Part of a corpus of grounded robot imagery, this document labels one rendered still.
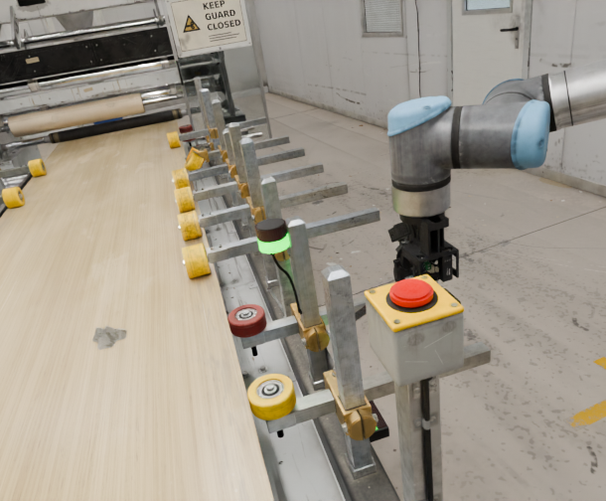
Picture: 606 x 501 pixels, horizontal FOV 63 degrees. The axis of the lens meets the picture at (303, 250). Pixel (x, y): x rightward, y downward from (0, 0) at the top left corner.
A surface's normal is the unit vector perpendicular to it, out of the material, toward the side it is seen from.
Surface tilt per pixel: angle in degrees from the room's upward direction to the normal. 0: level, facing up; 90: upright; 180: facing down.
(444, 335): 90
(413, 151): 90
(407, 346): 90
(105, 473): 0
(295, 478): 0
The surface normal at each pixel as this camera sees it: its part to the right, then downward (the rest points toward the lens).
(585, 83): -0.51, -0.07
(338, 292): 0.26, 0.40
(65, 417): -0.15, -0.88
